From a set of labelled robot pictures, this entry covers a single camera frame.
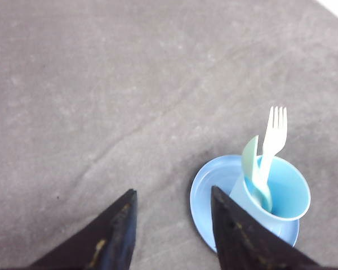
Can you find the blue plastic plate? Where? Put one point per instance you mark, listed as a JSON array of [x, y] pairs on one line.
[[223, 171]]

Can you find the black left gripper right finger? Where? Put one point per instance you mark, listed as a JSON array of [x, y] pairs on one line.
[[243, 243]]

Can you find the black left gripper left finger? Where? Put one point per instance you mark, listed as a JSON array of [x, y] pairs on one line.
[[107, 242]]

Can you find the light blue plastic cup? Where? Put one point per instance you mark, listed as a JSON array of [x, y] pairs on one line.
[[291, 200]]

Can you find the mint green plastic spoon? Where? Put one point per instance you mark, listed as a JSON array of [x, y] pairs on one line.
[[259, 190]]

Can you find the white plastic fork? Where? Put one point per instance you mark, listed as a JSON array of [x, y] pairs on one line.
[[274, 139]]

